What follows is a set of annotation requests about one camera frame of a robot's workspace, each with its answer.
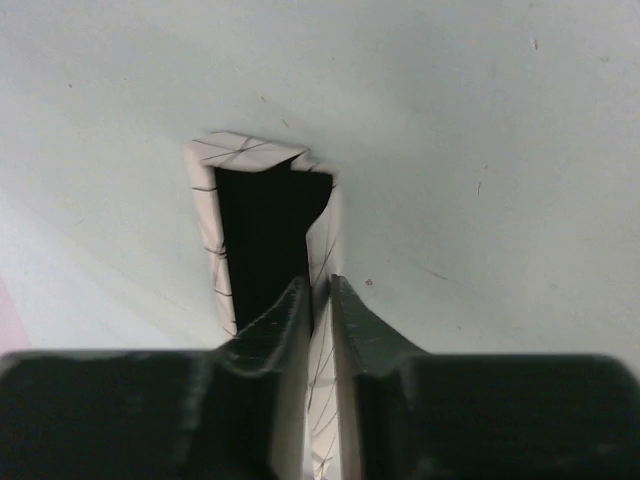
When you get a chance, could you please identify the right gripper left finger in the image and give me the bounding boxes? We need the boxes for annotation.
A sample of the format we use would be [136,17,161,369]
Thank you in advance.
[1,277,311,479]

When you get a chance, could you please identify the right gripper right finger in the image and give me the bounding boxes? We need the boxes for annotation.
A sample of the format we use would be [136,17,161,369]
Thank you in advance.
[330,275,639,479]

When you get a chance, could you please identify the white geometric glasses case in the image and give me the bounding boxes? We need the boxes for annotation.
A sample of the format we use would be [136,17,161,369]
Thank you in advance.
[186,131,342,479]

